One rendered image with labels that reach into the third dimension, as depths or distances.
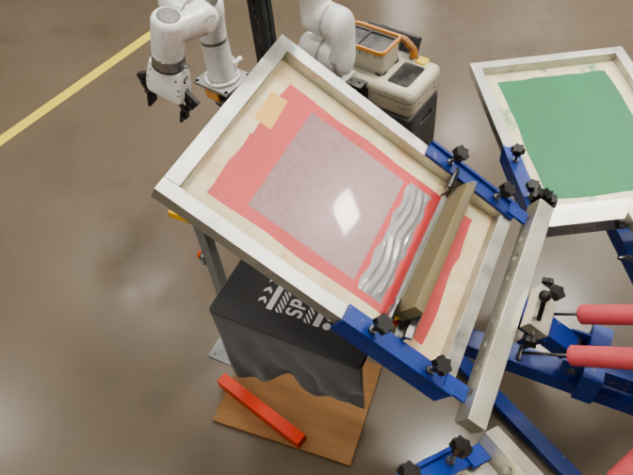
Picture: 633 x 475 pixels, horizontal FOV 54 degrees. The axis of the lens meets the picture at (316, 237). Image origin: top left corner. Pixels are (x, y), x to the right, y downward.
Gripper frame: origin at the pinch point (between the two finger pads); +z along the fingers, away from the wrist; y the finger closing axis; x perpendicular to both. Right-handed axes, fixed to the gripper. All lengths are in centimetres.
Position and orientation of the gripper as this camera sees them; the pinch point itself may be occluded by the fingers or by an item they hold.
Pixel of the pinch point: (168, 107)
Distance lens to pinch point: 163.5
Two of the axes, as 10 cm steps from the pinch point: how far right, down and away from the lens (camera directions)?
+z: -2.0, 5.2, 8.3
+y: -8.9, -4.6, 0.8
